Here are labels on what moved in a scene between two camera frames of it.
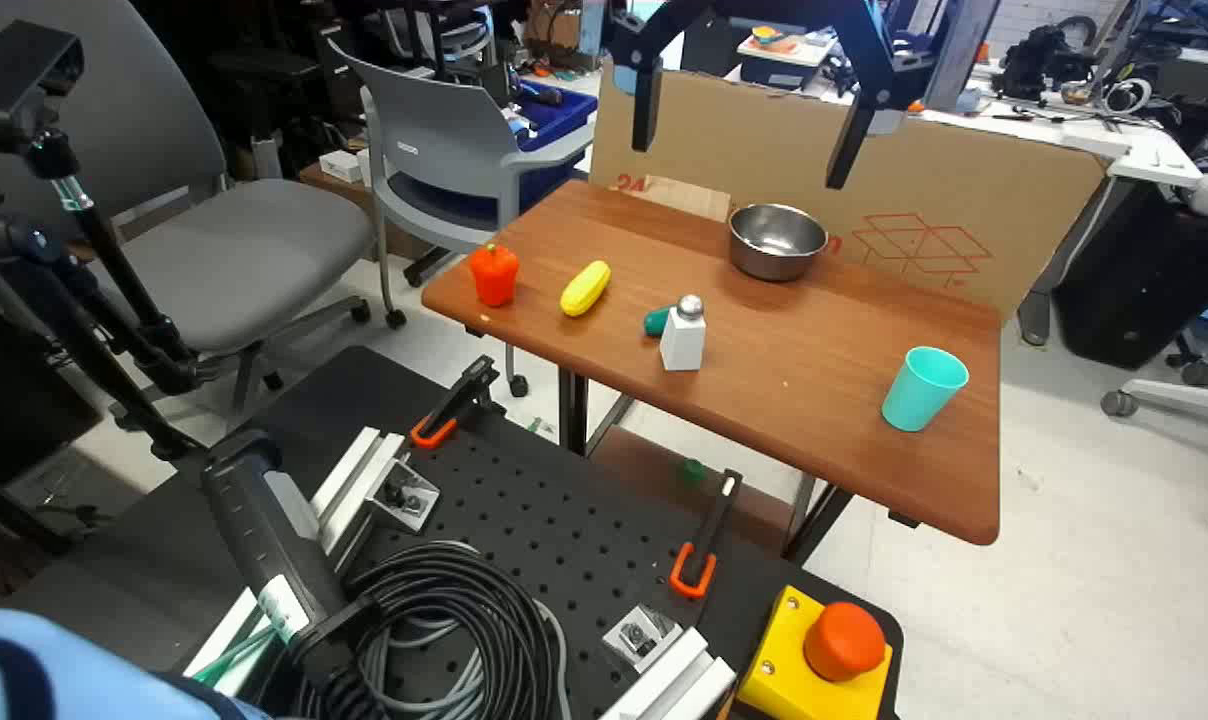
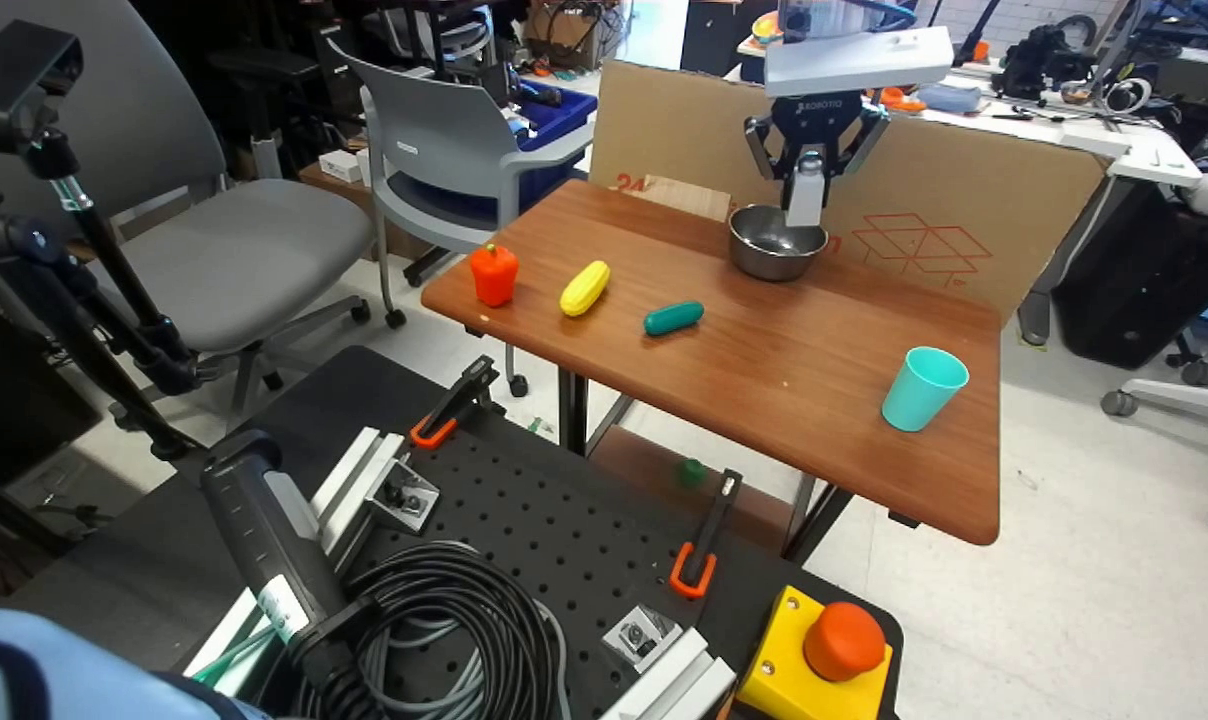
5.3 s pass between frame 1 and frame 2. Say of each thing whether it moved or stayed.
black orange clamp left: stayed
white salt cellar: moved
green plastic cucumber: stayed
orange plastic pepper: stayed
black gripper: moved
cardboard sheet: stayed
